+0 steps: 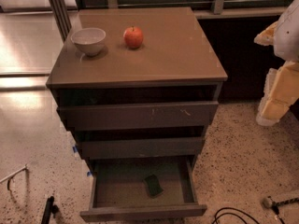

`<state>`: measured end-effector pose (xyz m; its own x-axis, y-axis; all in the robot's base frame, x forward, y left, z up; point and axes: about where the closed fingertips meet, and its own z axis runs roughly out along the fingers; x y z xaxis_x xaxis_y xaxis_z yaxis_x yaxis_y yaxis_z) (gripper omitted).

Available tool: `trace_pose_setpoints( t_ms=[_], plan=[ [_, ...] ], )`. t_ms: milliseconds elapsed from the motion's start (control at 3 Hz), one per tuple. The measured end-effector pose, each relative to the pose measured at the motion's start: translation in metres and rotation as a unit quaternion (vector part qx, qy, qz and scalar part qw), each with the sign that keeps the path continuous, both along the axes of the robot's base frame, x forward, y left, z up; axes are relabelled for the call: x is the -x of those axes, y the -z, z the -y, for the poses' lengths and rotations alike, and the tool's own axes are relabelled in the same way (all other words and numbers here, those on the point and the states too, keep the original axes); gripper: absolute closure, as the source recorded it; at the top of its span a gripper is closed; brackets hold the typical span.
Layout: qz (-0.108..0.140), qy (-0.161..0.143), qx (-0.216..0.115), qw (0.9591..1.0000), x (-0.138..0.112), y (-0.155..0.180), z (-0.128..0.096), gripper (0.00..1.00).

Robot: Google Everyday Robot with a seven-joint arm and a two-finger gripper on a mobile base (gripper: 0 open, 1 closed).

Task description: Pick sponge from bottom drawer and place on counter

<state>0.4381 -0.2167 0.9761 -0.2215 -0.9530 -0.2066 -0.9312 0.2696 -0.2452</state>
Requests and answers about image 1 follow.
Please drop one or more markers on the blue tape piece upper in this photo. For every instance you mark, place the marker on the blue tape piece upper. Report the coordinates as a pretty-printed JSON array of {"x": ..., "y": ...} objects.
[{"x": 75, "y": 150}]

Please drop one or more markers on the white ceramic bowl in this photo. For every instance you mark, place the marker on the white ceramic bowl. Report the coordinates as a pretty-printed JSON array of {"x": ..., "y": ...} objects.
[{"x": 90, "y": 41}]

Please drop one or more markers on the grey drawer cabinet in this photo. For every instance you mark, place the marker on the grey drawer cabinet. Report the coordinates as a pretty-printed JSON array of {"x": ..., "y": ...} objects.
[{"x": 175, "y": 63}]

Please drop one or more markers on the grey open bottom drawer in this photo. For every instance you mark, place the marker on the grey open bottom drawer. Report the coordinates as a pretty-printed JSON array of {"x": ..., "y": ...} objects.
[{"x": 119, "y": 192}]

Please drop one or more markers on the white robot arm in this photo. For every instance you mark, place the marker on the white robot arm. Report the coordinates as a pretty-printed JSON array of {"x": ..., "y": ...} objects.
[{"x": 286, "y": 35}]

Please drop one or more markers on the dark green sponge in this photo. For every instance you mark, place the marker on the dark green sponge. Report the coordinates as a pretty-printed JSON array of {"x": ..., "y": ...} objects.
[{"x": 154, "y": 188}]

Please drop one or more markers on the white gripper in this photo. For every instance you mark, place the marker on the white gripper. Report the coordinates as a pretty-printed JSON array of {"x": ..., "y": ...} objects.
[{"x": 289, "y": 36}]

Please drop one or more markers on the black stand on floor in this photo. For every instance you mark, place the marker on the black stand on floor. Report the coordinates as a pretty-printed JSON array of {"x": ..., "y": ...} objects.
[{"x": 50, "y": 209}]

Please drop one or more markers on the grey top drawer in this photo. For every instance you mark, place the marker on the grey top drawer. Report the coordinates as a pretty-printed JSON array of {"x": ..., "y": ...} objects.
[{"x": 137, "y": 116}]

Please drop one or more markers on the grey middle drawer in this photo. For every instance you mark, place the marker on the grey middle drawer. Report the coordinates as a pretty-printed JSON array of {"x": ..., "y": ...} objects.
[{"x": 141, "y": 148}]

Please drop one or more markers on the red apple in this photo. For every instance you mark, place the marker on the red apple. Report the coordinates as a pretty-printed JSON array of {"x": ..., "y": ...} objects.
[{"x": 133, "y": 37}]

